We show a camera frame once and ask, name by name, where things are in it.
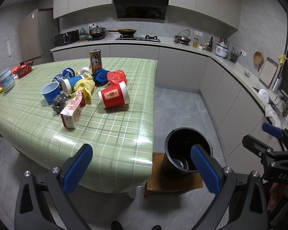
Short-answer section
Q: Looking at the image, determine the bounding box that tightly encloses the red white carton box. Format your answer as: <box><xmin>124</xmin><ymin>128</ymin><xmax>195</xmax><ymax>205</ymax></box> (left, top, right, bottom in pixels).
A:
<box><xmin>60</xmin><ymin>92</ymin><xmax>86</xmax><ymax>129</ymax></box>

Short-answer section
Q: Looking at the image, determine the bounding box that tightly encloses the yellow cloth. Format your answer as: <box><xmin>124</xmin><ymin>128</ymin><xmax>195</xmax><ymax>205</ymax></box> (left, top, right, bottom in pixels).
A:
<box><xmin>70</xmin><ymin>76</ymin><xmax>95</xmax><ymax>99</ymax></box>

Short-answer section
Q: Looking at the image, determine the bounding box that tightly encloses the red white paper cup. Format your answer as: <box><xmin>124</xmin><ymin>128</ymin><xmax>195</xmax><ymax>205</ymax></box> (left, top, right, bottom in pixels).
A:
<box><xmin>98</xmin><ymin>81</ymin><xmax>130</xmax><ymax>108</ymax></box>

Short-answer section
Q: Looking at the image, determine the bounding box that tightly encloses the tall printed drink can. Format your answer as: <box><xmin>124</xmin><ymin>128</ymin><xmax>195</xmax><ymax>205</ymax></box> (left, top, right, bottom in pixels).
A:
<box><xmin>89</xmin><ymin>49</ymin><xmax>102</xmax><ymax>74</ymax></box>

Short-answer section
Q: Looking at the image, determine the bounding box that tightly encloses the black trash bucket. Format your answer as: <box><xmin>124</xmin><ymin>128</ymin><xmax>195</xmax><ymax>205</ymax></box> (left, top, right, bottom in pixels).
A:
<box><xmin>161</xmin><ymin>127</ymin><xmax>213</xmax><ymax>176</ymax></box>

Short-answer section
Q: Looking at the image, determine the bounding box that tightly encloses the right human hand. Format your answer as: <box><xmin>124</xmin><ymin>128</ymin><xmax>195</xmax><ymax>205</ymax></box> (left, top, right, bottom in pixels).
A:
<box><xmin>267</xmin><ymin>183</ymin><xmax>288</xmax><ymax>211</ymax></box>

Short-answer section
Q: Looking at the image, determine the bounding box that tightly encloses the white dish cloth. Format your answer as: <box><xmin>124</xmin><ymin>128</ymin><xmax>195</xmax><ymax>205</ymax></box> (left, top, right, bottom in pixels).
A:
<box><xmin>265</xmin><ymin>104</ymin><xmax>282</xmax><ymax>129</ymax></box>

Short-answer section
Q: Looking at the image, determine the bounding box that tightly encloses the white plate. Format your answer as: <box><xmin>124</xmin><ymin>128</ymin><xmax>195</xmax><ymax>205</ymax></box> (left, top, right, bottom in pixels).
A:
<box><xmin>258</xmin><ymin>89</ymin><xmax>270</xmax><ymax>104</ymax></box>

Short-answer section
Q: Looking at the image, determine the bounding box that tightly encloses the metal baking tray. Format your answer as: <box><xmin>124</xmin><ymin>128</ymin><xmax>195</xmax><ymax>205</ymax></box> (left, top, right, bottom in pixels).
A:
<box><xmin>259</xmin><ymin>57</ymin><xmax>278</xmax><ymax>88</ymax></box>

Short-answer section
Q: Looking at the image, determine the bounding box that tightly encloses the round bamboo basket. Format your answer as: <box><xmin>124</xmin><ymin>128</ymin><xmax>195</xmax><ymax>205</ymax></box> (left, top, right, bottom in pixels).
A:
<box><xmin>253</xmin><ymin>51</ymin><xmax>264</xmax><ymax>65</ymax></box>

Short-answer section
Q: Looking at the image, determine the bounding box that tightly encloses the black shoe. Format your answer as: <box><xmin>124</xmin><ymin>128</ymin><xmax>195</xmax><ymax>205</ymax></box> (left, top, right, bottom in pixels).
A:
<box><xmin>111</xmin><ymin>221</ymin><xmax>124</xmax><ymax>230</ymax></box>

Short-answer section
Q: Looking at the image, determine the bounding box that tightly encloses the utensil holder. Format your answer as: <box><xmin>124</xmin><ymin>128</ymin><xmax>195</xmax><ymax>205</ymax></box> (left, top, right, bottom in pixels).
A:
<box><xmin>229</xmin><ymin>46</ymin><xmax>242</xmax><ymax>63</ymax></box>

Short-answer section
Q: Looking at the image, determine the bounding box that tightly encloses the white rice cooker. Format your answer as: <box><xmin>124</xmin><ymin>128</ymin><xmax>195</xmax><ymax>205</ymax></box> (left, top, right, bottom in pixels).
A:
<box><xmin>215</xmin><ymin>41</ymin><xmax>228</xmax><ymax>58</ymax></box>

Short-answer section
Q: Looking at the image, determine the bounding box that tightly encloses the dark sauce bottle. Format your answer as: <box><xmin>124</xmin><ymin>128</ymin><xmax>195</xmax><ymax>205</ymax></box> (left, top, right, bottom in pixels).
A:
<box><xmin>206</xmin><ymin>36</ymin><xmax>213</xmax><ymax>51</ymax></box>

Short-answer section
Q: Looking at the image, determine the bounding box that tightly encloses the steel wool scrubber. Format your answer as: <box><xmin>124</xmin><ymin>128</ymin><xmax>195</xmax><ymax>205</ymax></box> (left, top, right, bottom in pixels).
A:
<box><xmin>52</xmin><ymin>94</ymin><xmax>66</xmax><ymax>114</ymax></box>

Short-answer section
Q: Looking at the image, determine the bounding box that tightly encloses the light blue plastic cup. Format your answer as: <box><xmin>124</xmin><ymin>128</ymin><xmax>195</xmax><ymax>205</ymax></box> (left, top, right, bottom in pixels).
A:
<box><xmin>41</xmin><ymin>81</ymin><xmax>61</xmax><ymax>104</ymax></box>

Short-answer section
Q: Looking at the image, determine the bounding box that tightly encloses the oil bottle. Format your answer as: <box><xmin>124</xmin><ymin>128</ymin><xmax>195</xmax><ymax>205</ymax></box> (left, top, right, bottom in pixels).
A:
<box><xmin>192</xmin><ymin>38</ymin><xmax>199</xmax><ymax>48</ymax></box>

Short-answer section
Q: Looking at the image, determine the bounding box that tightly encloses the blue white paper cup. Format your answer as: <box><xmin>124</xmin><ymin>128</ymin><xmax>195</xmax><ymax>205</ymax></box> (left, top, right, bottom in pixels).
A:
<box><xmin>61</xmin><ymin>75</ymin><xmax>84</xmax><ymax>97</ymax></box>

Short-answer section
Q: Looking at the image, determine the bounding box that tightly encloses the green checked tablecloth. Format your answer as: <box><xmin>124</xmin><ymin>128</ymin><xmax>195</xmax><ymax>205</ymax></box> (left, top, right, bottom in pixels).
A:
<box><xmin>0</xmin><ymin>57</ymin><xmax>157</xmax><ymax>193</ymax></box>

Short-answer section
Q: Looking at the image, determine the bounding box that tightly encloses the light blue lidded container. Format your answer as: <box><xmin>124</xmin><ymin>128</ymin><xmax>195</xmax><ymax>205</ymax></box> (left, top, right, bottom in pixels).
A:
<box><xmin>0</xmin><ymin>69</ymin><xmax>15</xmax><ymax>92</ymax></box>

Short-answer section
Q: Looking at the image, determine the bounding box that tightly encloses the dark blue printed cup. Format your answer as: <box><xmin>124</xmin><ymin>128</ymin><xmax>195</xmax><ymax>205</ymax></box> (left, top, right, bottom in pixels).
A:
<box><xmin>52</xmin><ymin>67</ymin><xmax>75</xmax><ymax>83</ymax></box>

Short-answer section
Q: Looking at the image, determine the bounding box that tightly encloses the red enamel pot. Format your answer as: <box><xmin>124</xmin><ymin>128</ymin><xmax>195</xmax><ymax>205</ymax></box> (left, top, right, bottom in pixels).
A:
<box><xmin>13</xmin><ymin>60</ymin><xmax>34</xmax><ymax>79</ymax></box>

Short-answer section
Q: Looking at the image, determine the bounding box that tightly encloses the white crumpled tissue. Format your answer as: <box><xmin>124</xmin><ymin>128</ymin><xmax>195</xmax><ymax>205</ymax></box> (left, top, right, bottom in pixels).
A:
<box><xmin>77</xmin><ymin>67</ymin><xmax>93</xmax><ymax>78</ymax></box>

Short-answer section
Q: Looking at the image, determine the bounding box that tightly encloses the blue cloth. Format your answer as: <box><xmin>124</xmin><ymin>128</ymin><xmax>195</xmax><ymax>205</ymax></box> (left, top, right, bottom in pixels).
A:
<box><xmin>93</xmin><ymin>69</ymin><xmax>109</xmax><ymax>86</ymax></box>

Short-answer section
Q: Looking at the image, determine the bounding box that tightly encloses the gas stove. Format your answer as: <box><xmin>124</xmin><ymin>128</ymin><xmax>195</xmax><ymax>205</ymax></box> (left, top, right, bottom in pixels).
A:
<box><xmin>116</xmin><ymin>35</ymin><xmax>161</xmax><ymax>43</ymax></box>

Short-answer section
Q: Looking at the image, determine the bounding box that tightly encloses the red plastic bag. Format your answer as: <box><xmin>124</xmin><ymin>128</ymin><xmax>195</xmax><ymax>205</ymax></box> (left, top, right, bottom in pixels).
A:
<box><xmin>107</xmin><ymin>70</ymin><xmax>127</xmax><ymax>86</ymax></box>

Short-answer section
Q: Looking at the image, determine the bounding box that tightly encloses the black microwave oven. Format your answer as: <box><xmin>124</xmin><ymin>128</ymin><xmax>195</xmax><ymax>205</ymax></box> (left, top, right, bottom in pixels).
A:
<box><xmin>55</xmin><ymin>30</ymin><xmax>79</xmax><ymax>47</ymax></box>

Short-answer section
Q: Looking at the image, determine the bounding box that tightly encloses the black range hood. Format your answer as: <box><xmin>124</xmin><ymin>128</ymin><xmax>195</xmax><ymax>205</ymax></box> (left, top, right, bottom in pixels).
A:
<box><xmin>113</xmin><ymin>0</ymin><xmax>169</xmax><ymax>20</ymax></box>

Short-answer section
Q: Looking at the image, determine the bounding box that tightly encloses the green ceramic jar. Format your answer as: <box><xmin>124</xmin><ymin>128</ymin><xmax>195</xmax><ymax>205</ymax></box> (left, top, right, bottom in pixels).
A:
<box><xmin>79</xmin><ymin>27</ymin><xmax>89</xmax><ymax>40</ymax></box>

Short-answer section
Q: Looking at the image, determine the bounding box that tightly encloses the refrigerator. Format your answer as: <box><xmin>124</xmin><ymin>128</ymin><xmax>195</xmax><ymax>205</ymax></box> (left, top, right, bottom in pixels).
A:
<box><xmin>18</xmin><ymin>8</ymin><xmax>59</xmax><ymax>65</ymax></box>

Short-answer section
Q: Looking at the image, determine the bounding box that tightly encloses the grey lidded pot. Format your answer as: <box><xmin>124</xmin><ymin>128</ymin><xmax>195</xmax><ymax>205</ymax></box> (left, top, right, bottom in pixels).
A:
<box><xmin>89</xmin><ymin>26</ymin><xmax>107</xmax><ymax>38</ymax></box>

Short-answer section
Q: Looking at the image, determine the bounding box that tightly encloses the wok with handle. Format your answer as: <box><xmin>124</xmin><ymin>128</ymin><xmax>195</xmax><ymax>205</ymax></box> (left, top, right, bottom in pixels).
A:
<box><xmin>107</xmin><ymin>29</ymin><xmax>137</xmax><ymax>36</ymax></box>

